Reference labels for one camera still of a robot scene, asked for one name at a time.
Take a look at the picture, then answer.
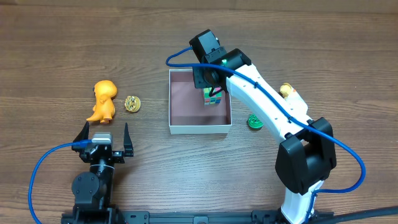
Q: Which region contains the thick black cable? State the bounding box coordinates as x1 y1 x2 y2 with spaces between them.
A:
306 205 398 224

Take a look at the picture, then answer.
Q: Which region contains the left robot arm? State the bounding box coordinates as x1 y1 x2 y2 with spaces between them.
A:
61 123 134 224

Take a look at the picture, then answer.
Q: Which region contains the multicoloured puzzle cube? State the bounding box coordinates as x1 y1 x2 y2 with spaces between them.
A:
202 88 222 105

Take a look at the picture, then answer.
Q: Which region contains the blue left cable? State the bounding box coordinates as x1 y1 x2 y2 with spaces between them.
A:
27 139 93 224

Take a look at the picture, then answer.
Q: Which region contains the blue cable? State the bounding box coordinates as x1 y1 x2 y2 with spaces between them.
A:
165 46 367 224
27 139 93 224

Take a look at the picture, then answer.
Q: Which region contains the white box pink interior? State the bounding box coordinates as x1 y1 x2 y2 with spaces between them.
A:
169 69 232 134

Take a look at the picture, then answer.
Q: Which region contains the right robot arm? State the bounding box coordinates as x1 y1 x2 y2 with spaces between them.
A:
191 47 336 223

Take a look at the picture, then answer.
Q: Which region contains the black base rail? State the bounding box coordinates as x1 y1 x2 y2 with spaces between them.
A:
60 210 335 224

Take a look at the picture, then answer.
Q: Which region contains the orange dinosaur toy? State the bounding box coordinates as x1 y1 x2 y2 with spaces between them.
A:
86 80 118 124

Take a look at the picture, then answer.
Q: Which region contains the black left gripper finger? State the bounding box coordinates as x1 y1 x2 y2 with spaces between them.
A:
71 121 90 152
123 123 134 157

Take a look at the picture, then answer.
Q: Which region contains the green lattice wheel toy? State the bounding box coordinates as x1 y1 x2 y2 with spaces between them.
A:
247 114 263 130

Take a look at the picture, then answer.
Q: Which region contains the blue right cable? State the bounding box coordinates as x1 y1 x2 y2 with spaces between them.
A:
165 46 367 224

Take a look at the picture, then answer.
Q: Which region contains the white plush duck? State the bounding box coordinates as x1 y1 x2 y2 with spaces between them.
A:
279 83 308 114

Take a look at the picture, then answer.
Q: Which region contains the gold lattice wheel toy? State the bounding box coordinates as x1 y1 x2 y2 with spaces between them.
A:
124 96 141 113

